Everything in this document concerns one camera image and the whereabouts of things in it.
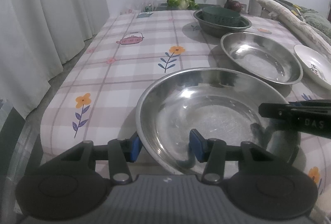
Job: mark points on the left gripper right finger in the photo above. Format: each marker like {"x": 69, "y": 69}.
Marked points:
{"x": 213, "y": 152}

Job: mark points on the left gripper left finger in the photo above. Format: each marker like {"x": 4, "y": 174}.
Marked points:
{"x": 120, "y": 152}

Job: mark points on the large steel plate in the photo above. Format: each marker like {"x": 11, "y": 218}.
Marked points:
{"x": 262, "y": 57}
{"x": 219, "y": 103}

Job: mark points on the white ceramic plate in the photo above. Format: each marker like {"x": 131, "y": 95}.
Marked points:
{"x": 314, "y": 65}

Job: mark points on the steel bowl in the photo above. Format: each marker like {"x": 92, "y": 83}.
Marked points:
{"x": 219, "y": 30}

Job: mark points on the green ceramic bowl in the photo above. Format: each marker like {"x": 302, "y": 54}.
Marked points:
{"x": 221, "y": 16}

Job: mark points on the white rolled mattress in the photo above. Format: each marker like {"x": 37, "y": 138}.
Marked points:
{"x": 309, "y": 35}

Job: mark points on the green patterned pillow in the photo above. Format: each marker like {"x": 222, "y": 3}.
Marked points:
{"x": 316, "y": 20}

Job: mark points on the white water dispenser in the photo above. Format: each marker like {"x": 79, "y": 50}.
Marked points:
{"x": 245, "y": 5}

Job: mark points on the red cabbage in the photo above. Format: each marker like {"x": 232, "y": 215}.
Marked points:
{"x": 233, "y": 5}

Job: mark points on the green leafy lettuce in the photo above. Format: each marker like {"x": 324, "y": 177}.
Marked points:
{"x": 183, "y": 4}

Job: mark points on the white curtain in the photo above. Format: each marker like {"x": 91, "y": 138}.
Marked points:
{"x": 37, "y": 38}

